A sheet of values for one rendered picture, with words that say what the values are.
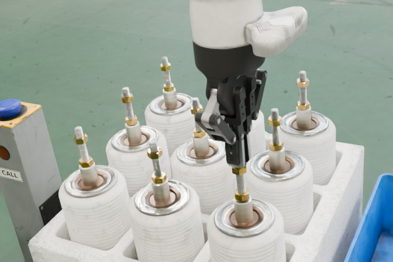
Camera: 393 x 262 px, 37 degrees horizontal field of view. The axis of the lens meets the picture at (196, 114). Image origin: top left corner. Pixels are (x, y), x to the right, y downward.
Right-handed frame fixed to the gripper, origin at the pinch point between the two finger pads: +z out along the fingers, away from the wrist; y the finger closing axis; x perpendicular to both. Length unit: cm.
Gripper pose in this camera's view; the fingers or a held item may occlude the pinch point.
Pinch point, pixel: (237, 148)
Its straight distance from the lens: 68.0
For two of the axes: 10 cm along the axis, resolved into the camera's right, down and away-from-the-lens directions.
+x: 8.5, 1.7, -5.0
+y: -5.1, 4.6, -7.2
